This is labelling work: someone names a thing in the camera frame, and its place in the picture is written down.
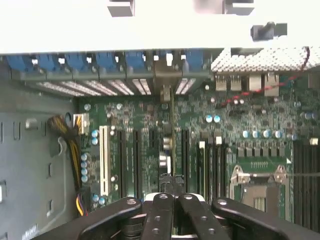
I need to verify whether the open PC case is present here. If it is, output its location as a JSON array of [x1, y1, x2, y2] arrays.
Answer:
[[0, 14, 320, 240]]

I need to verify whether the white expansion slot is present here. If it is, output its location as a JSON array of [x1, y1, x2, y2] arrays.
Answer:
[[99, 124, 112, 198]]

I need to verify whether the red black twisted wire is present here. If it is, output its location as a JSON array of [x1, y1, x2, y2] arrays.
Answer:
[[219, 45, 311, 108]]

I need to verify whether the green motherboard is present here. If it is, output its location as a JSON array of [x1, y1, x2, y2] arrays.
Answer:
[[74, 72, 320, 226]]

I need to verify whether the thin locking lever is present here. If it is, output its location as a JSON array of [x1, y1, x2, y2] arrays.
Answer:
[[237, 171, 320, 179]]

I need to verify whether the installed RAM stick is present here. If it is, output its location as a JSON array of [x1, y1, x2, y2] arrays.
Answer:
[[199, 140, 209, 200]]

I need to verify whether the yellow black power wire bundle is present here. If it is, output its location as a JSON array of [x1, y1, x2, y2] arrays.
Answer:
[[46, 114, 89, 218]]

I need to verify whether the CPU socket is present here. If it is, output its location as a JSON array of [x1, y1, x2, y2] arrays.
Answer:
[[229, 164, 289, 219]]

